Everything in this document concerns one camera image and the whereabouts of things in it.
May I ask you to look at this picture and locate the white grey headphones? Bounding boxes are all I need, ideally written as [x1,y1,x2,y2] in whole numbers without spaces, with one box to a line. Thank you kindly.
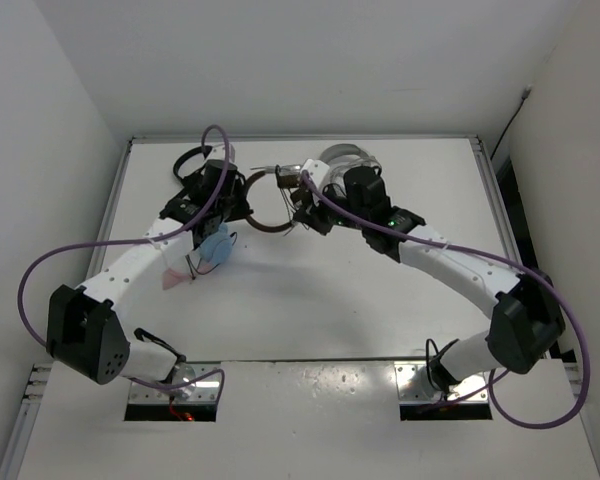
[319,143,382,185]

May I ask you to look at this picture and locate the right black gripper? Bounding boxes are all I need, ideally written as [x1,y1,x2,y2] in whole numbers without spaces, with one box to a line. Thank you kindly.
[295,179,369,236]

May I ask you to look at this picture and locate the blue pink headphones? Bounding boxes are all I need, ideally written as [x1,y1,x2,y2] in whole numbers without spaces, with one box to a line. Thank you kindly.
[162,223,237,290]

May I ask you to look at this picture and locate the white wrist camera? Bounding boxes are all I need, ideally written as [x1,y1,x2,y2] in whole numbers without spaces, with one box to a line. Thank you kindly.
[206,144,235,163]
[300,159,330,203]

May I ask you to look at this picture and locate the metal base plate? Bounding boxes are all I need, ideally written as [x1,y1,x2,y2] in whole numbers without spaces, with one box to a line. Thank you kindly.
[128,362,225,406]
[394,360,488,407]

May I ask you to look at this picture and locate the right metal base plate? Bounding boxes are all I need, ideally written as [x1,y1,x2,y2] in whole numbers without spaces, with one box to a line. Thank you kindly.
[394,360,488,407]

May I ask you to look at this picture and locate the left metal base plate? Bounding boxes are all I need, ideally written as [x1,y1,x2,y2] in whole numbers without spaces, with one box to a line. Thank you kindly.
[128,362,225,406]

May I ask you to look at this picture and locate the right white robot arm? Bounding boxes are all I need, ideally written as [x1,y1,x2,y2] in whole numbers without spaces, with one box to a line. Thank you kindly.
[292,160,565,397]

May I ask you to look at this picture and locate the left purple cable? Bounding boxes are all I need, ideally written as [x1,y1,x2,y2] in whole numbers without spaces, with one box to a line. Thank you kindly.
[18,124,239,401]

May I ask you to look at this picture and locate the black headphones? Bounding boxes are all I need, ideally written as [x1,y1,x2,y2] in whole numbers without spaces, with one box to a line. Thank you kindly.
[172,145,213,186]

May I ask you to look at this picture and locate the brown silver headphones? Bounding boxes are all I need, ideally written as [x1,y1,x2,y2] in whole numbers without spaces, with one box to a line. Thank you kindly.
[246,165,299,236]

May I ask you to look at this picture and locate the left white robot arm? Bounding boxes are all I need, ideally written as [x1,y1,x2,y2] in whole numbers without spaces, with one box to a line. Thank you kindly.
[46,159,252,385]

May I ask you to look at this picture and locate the black wall cable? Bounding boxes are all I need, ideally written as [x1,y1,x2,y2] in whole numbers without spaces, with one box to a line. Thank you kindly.
[489,87,532,161]

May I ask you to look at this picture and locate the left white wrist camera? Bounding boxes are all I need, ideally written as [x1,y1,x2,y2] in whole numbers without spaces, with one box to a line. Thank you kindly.
[206,144,235,163]

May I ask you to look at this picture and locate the thin black headphone cable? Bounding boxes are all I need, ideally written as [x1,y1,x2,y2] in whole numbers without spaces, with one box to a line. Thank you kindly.
[275,169,306,234]

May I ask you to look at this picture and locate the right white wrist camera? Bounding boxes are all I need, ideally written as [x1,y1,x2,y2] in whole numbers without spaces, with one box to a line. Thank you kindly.
[300,159,330,203]

